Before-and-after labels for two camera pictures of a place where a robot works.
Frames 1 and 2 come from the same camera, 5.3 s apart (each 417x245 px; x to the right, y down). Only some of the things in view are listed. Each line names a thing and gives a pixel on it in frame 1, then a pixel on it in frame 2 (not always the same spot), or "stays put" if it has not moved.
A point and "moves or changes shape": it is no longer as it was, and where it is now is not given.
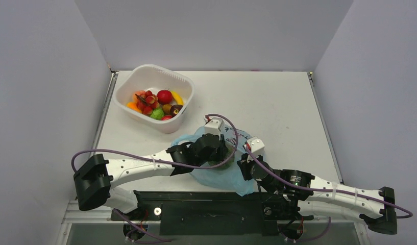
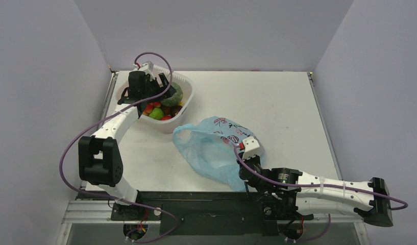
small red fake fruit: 166,117 stays put
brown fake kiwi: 166,107 stays put
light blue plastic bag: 232,179 moves or changes shape
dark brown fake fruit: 174,109 stays put
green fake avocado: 230,149 -> 174,100
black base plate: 206,213 stays put
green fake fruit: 157,114 stays put
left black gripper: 222,151 -> 154,82
